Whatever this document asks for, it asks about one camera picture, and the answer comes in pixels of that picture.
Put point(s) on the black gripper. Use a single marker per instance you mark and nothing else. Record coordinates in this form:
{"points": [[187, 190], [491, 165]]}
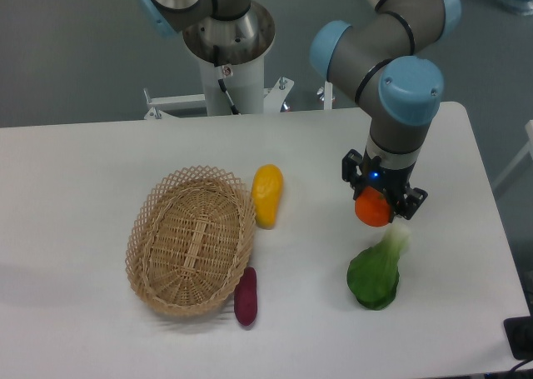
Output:
{"points": [[388, 173]]}

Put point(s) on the orange fruit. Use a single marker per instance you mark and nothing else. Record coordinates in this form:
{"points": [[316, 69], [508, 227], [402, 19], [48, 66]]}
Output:
{"points": [[372, 208]]}

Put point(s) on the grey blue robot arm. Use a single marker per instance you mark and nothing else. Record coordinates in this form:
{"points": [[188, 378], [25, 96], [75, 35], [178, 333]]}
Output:
{"points": [[377, 67]]}

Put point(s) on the green bok choy toy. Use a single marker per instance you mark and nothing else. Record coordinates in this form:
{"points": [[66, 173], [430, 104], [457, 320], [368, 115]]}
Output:
{"points": [[373, 275]]}

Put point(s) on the yellow mango toy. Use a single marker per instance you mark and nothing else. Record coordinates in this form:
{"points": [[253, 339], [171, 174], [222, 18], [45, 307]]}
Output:
{"points": [[267, 188]]}

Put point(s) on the white furniture leg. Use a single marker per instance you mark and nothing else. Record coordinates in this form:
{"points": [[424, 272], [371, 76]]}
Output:
{"points": [[515, 167]]}

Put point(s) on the purple sweet potato toy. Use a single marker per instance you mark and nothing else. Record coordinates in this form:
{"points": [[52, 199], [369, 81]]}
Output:
{"points": [[245, 298]]}

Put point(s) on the black device at edge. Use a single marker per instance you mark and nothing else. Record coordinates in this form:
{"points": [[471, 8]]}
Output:
{"points": [[519, 336]]}

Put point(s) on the woven wicker basket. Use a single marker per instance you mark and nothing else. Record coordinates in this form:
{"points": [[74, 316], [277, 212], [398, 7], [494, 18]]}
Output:
{"points": [[191, 241]]}

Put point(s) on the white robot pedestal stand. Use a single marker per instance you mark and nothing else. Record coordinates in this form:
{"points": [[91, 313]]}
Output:
{"points": [[230, 56]]}

